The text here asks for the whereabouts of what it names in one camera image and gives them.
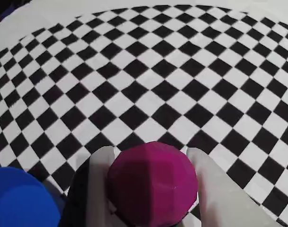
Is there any pink ball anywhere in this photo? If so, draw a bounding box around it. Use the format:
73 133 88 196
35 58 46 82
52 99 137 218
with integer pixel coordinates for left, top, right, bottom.
107 141 198 226

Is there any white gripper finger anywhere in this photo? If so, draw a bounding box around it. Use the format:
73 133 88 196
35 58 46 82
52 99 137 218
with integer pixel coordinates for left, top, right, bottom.
61 146 131 227
186 147 278 227

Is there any black white checkered cloth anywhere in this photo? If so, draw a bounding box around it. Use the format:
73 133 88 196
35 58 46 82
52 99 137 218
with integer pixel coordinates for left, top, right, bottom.
0 0 288 227

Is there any blue round bowl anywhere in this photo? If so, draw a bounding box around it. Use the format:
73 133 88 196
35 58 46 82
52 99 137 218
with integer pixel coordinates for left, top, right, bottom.
0 166 67 227

